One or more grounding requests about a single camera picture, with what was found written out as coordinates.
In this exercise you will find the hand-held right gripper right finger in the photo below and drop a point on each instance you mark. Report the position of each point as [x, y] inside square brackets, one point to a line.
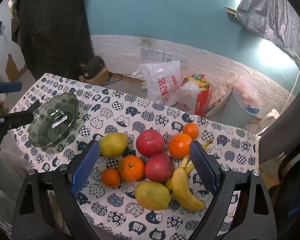
[203, 170]

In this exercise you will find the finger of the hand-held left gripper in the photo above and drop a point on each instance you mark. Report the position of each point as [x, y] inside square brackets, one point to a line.
[15, 120]
[10, 87]

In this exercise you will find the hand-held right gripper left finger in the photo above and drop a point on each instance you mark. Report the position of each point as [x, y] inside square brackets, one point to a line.
[85, 168]

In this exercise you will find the yellow banana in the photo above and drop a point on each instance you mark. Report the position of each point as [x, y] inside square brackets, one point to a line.
[169, 185]
[186, 190]

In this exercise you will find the small orange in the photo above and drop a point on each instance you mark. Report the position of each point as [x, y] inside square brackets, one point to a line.
[110, 177]
[190, 130]

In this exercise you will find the large orange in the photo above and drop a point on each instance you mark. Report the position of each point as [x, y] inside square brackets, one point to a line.
[131, 168]
[179, 145]

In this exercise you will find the yellow pear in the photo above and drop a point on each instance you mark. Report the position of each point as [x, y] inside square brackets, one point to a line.
[113, 143]
[152, 195]

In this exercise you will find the red apple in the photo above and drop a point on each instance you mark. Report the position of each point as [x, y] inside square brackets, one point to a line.
[158, 168]
[150, 142]

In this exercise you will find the light blue trash bin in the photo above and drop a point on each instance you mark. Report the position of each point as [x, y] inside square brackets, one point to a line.
[237, 115]

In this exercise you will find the red bag with items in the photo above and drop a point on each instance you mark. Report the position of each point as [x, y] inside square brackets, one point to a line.
[202, 102]

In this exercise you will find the brown paper bag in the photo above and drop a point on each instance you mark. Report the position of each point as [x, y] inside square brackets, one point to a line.
[220, 100]

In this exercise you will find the cat print tablecloth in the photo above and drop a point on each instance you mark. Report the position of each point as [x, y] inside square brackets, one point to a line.
[130, 110]

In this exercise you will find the dark hanging cloth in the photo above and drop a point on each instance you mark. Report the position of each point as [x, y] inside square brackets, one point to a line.
[52, 25]

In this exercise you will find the white plastic stool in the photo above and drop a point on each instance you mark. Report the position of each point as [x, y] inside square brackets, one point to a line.
[268, 117]

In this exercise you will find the black speaker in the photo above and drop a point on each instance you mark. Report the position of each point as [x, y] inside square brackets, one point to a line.
[92, 66]

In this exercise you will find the pink plastic bin liner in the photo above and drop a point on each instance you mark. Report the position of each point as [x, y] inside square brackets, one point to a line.
[245, 92]

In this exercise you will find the grey chair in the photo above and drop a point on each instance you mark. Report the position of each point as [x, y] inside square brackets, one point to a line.
[285, 130]

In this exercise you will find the white plastic bag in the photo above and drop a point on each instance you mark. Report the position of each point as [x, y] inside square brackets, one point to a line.
[162, 82]

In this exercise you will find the wooden ledge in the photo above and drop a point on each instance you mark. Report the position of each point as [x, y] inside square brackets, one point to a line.
[231, 10]

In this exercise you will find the grey crinkled curtain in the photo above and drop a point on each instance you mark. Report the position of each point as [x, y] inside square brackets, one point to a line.
[272, 12]

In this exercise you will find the white wall socket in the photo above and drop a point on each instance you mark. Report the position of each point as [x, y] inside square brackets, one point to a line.
[157, 54]
[146, 53]
[169, 56]

